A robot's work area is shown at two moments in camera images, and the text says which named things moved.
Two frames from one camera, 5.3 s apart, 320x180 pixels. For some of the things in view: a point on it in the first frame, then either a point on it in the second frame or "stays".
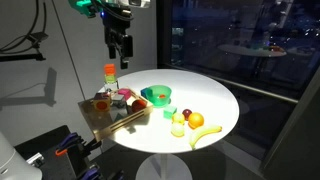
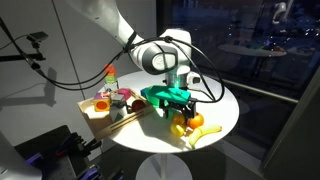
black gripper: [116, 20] -> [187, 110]
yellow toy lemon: [178, 129] stays
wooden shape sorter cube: [101, 102] stays
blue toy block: [143, 93] stays
